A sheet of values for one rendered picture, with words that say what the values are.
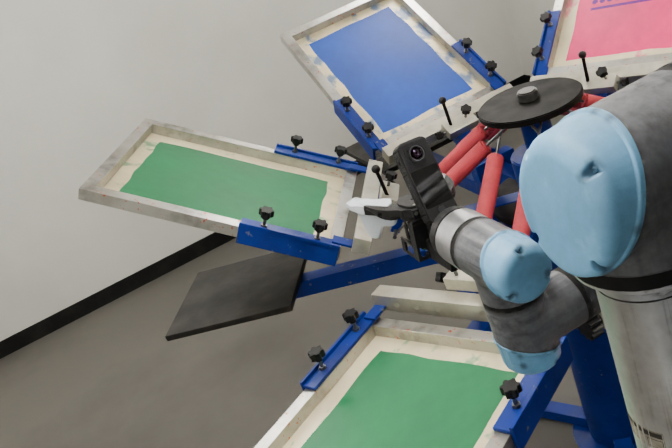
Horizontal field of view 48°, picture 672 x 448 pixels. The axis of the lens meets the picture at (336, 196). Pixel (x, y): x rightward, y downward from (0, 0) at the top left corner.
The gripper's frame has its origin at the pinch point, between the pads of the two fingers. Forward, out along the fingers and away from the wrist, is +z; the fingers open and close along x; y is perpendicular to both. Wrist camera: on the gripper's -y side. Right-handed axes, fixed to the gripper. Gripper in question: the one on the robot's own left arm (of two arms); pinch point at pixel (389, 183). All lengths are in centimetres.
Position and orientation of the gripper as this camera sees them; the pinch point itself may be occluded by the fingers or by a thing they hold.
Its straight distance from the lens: 117.1
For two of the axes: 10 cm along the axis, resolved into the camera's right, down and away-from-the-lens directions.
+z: -3.7, -2.5, 8.9
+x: 9.0, -3.3, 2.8
